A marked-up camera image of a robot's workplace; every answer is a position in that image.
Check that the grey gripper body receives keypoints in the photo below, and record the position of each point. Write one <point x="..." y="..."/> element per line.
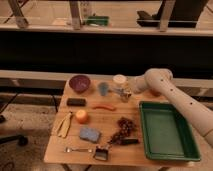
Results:
<point x="124" y="92"/>

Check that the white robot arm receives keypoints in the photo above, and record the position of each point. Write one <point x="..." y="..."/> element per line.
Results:
<point x="160" y="80"/>

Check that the blue plastic cup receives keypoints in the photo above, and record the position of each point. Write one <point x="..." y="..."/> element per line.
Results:
<point x="103" y="88"/>

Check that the blue towel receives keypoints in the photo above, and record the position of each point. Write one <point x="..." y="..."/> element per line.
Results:
<point x="89" y="134"/>

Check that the white round container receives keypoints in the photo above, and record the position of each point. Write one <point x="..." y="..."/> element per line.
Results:
<point x="119" y="80"/>

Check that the red grapes bunch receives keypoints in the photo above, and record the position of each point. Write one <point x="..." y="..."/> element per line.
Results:
<point x="126" y="127"/>

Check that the black marker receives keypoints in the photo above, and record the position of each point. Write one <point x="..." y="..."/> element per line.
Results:
<point x="128" y="141"/>

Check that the purple bowl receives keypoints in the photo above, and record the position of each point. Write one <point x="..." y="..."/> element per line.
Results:
<point x="79" y="83"/>

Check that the orange fruit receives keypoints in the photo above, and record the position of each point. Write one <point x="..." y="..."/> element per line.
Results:
<point x="82" y="116"/>

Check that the black rectangular block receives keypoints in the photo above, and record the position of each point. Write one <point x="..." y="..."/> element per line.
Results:
<point x="76" y="102"/>

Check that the green plastic tray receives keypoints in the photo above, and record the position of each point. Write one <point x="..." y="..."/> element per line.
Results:
<point x="166" y="133"/>

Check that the yellow banana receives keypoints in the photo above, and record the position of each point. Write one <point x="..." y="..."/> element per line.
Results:
<point x="62" y="127"/>

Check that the green box on shelf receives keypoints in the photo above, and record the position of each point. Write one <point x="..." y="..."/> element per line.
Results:
<point x="97" y="20"/>

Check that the black object on shelf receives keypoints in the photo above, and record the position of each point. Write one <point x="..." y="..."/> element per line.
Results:
<point x="185" y="14"/>

